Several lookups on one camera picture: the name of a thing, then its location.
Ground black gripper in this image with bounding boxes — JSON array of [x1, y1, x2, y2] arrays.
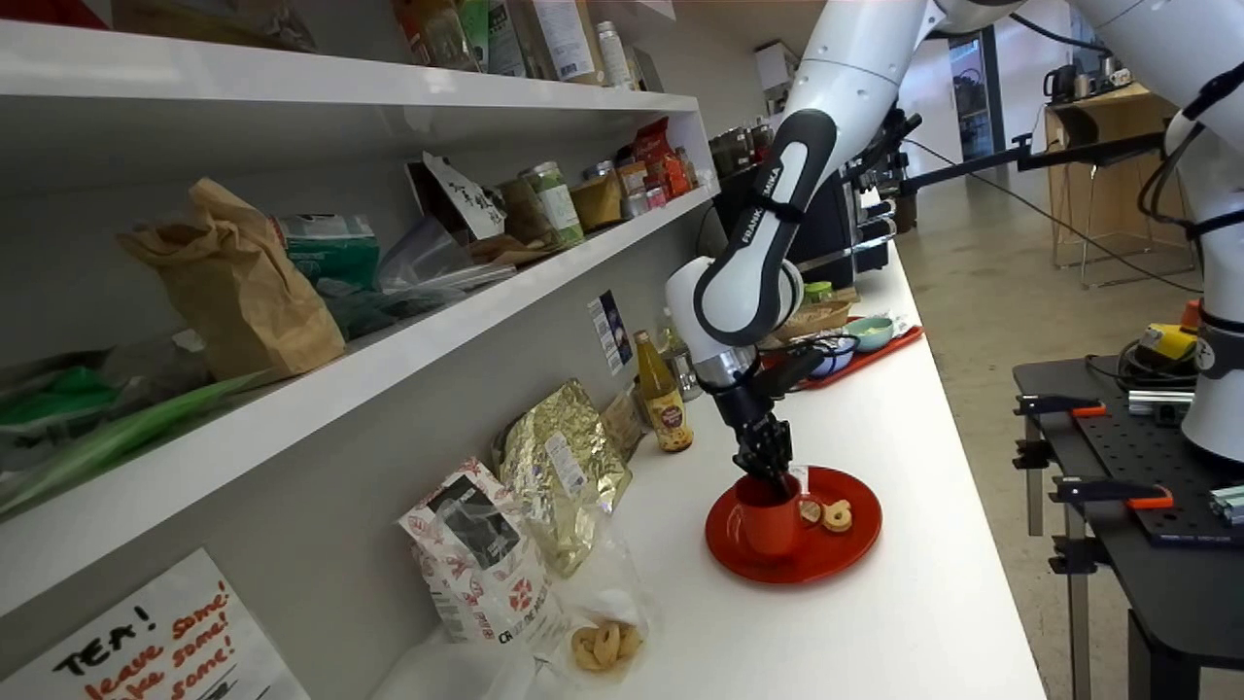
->
[[707, 337, 825, 502]]

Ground red cup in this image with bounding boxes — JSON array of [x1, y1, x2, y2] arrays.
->
[[736, 477, 802, 559]]

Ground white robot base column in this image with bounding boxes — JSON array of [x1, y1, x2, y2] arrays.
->
[[1167, 117, 1244, 464]]

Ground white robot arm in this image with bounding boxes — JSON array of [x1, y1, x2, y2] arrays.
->
[[666, 0, 1244, 499]]

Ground small pastry on plate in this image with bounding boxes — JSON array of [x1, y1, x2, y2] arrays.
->
[[796, 499, 855, 537]]

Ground red plate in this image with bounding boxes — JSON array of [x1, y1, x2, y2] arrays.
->
[[704, 468, 882, 587]]

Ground yellow juice bottle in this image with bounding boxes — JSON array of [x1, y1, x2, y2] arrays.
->
[[632, 332, 694, 456]]

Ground blue white bowl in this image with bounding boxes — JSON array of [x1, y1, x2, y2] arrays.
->
[[809, 336, 859, 379]]

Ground red tray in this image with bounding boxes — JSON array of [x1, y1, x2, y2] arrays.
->
[[802, 327, 922, 388]]

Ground teal small bowl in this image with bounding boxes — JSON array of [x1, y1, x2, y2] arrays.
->
[[848, 314, 895, 353]]

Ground gold foil bag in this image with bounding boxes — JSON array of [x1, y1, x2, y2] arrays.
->
[[496, 382, 631, 577]]

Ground clear bag with cookies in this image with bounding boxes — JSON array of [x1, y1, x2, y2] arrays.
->
[[557, 577, 651, 681]]

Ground white printed coffee bag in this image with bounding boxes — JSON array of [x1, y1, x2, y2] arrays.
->
[[400, 459, 559, 644]]

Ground green label jar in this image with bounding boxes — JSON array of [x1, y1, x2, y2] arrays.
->
[[501, 159, 581, 249]]

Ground black optical breadboard table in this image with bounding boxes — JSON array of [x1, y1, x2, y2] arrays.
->
[[1014, 359, 1244, 700]]

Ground brown paper bag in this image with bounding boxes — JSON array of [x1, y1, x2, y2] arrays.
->
[[120, 179, 347, 379]]

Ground white tea sign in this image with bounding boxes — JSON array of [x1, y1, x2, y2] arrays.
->
[[0, 548, 312, 700]]

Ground green plastic packets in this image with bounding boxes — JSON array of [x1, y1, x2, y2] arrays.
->
[[0, 373, 270, 516]]

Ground orange handled clamp rear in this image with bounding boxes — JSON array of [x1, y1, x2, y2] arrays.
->
[[1014, 394, 1107, 419]]

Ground orange handled clamp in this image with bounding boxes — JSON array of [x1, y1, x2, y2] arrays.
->
[[1048, 477, 1175, 512], [1014, 394, 1107, 419]]

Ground orange handled clamp front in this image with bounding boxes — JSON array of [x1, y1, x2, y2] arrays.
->
[[1048, 477, 1175, 512]]

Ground white wall shelf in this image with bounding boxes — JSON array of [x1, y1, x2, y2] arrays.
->
[[0, 19, 716, 614]]

